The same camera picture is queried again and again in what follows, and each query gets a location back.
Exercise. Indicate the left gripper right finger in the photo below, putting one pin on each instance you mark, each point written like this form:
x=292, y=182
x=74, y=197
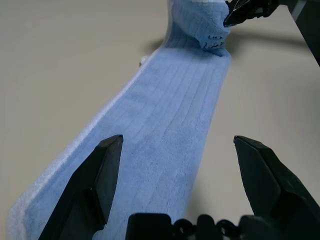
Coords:
x=275, y=185

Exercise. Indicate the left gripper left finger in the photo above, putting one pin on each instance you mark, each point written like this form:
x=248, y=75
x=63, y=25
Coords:
x=82, y=195

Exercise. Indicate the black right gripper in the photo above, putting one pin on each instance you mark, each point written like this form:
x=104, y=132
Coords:
x=268, y=7

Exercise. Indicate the light blue towel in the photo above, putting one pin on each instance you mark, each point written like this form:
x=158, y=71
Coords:
x=162, y=130

